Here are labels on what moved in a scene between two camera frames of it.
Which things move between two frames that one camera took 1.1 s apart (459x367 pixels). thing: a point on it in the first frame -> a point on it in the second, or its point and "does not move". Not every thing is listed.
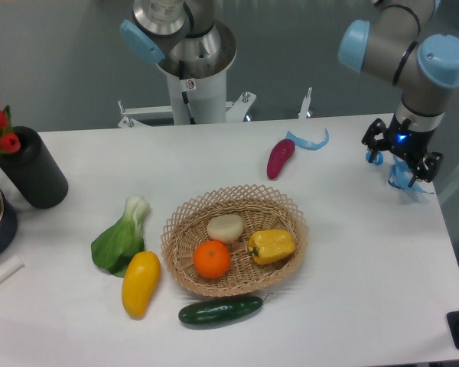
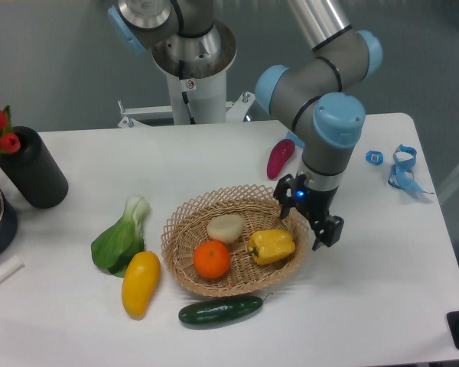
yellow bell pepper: (268, 246) does not move
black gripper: (403, 139) -> (314, 203)
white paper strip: (2, 272) does not move
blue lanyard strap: (401, 176) does not move
